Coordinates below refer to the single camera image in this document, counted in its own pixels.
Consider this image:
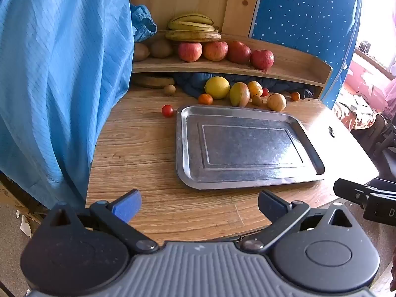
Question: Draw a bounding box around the patterned cushion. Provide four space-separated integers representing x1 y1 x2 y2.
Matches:
332 93 384 130

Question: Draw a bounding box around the orange-yellow persimmon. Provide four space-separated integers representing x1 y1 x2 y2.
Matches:
247 81 263 97

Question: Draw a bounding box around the yellow lemon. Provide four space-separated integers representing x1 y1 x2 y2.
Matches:
205 76 231 100

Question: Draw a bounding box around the pink cloth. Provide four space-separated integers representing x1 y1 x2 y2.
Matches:
379 79 396 115

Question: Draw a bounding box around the tan oblong fruit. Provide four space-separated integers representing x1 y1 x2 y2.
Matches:
131 74 175 89

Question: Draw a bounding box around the wooden shelf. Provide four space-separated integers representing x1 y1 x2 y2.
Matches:
131 31 333 99

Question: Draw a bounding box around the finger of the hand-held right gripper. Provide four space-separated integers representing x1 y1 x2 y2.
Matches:
333 178 376 206

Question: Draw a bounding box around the large brown kiwi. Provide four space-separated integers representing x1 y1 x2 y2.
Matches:
133 43 151 62
150 39 173 59

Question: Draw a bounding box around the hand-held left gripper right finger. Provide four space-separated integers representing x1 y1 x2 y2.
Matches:
241 190 355 252

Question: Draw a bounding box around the brown-spotted banana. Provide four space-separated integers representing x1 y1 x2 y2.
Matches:
165 29 222 42

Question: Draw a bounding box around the yellow-green mango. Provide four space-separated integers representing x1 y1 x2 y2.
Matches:
229 82 250 107

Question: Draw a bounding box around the red apple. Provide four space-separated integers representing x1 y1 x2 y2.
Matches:
202 41 228 62
178 42 203 62
227 41 251 65
250 49 275 70

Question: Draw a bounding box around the tan round fruit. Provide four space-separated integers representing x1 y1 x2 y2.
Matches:
266 93 287 112

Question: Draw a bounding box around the metal tray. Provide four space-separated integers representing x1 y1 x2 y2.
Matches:
176 105 326 190

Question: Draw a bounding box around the navy padded jacket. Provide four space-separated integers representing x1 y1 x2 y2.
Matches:
172 72 314 99

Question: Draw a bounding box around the light blue garment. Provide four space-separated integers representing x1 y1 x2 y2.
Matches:
0 0 135 211

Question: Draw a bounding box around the white paper scrap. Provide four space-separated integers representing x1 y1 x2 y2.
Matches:
19 215 33 237

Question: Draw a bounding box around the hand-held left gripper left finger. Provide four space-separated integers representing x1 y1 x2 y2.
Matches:
46 190 160 254

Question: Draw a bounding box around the yellow banana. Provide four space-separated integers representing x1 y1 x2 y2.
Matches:
169 13 214 25
168 21 215 32

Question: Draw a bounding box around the blue white-dotted board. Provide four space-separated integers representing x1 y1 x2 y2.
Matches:
249 0 366 110

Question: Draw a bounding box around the black chair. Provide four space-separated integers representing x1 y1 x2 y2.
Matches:
370 124 396 180

